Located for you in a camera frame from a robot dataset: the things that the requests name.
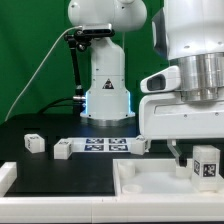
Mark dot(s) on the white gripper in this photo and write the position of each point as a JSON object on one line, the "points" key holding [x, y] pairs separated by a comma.
{"points": [[166, 116]]}

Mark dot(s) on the white square table top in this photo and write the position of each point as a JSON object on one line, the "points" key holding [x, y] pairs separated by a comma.
{"points": [[157, 177]]}

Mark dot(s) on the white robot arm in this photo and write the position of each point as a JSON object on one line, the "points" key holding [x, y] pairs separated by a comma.
{"points": [[183, 101]]}

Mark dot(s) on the white U-shaped obstacle fence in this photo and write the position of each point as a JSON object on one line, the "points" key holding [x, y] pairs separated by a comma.
{"points": [[138, 208]]}

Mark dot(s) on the sheet of fiducial tags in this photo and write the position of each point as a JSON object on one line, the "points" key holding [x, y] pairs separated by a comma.
{"points": [[101, 145]]}

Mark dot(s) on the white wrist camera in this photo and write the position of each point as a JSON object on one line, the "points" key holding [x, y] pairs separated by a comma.
{"points": [[167, 80]]}

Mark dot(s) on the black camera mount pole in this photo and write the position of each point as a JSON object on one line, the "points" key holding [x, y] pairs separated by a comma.
{"points": [[76, 60]]}

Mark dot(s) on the grey mounted camera bar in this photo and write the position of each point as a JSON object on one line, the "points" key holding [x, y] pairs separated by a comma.
{"points": [[98, 30]]}

